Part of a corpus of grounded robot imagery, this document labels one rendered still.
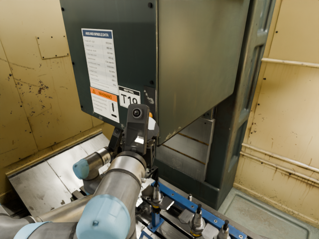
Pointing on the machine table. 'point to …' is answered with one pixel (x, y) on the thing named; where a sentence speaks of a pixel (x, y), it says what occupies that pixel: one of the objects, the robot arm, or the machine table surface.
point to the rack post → (157, 221)
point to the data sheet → (101, 59)
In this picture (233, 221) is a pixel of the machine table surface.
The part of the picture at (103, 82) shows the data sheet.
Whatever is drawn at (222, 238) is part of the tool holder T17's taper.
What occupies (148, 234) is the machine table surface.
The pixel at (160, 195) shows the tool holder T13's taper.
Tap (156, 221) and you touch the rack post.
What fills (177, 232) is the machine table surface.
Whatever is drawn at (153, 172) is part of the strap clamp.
